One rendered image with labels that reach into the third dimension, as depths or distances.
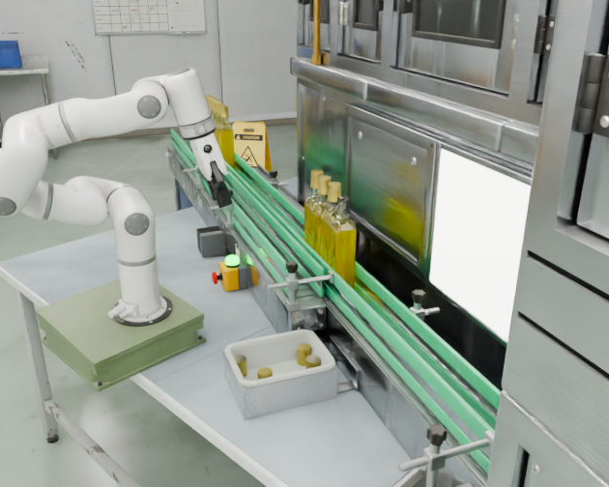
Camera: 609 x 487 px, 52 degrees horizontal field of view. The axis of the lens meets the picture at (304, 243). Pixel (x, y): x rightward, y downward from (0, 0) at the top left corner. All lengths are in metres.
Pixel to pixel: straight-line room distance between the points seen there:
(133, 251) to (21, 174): 0.35
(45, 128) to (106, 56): 5.96
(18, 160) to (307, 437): 0.80
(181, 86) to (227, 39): 6.18
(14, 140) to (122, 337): 0.54
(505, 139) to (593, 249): 0.66
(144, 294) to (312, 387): 0.49
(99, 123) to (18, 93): 6.04
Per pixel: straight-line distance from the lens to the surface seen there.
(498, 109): 1.24
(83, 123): 1.34
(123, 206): 1.51
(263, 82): 7.66
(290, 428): 1.38
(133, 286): 1.59
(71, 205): 1.48
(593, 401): 0.59
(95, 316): 1.68
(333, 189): 1.55
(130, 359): 1.56
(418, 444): 1.27
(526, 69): 1.18
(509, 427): 0.69
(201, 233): 2.15
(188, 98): 1.33
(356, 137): 1.72
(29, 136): 1.33
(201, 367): 1.58
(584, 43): 0.54
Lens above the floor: 1.63
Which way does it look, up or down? 23 degrees down
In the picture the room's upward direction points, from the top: straight up
